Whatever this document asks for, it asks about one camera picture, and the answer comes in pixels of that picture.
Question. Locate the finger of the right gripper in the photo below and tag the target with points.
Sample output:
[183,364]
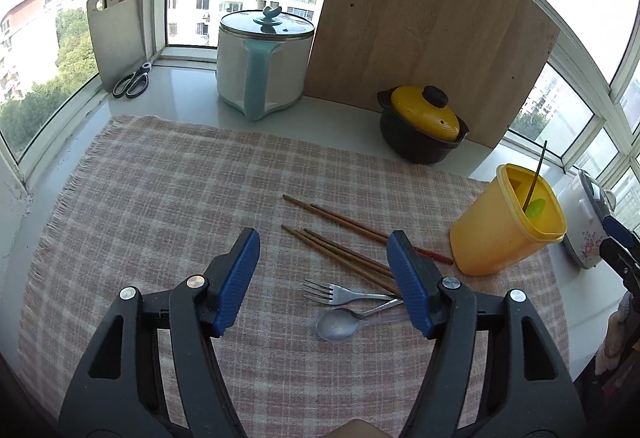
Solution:
[618,231]
[621,261]

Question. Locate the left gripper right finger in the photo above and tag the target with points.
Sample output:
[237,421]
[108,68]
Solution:
[527,390]

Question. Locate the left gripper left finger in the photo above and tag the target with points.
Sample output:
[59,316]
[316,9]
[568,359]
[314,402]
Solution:
[117,388]

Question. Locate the red-tipped wooden chopstick two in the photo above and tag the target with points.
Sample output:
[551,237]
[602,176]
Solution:
[437,257]

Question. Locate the steel spoon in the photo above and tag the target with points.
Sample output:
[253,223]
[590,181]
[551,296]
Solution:
[385,308]

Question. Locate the steel fork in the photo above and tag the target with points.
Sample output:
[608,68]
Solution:
[335,295]

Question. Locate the red-tipped wooden chopstick one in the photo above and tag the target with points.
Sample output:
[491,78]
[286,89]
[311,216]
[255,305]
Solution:
[343,221]

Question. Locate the black kitchen scissors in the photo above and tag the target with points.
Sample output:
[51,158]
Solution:
[133,85]

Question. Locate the right hand in glove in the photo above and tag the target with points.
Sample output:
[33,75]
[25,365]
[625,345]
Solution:
[621,324]

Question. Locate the white floral rice cooker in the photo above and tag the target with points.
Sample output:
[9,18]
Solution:
[585,204]

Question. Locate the red-tipped wooden chopstick four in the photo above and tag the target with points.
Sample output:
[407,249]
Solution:
[345,257]

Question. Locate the green plastic spoon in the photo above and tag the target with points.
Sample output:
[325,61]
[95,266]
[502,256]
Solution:
[535,208]

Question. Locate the brown chopstick in container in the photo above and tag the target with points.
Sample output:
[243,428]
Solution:
[532,184]

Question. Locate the yellow plastic utensil container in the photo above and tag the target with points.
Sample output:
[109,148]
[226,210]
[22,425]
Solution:
[494,233]

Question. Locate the pink plaid table cloth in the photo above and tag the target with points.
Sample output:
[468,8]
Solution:
[153,202]

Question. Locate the black pot with yellow lid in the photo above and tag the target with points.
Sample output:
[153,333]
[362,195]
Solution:
[418,123]

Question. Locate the large wooden board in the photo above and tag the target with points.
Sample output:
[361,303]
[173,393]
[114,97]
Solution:
[485,55]

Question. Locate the white teal electric pot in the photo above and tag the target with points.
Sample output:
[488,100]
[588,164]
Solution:
[262,59]

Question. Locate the white plastic cutting board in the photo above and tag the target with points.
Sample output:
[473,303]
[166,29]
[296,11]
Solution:
[116,37]

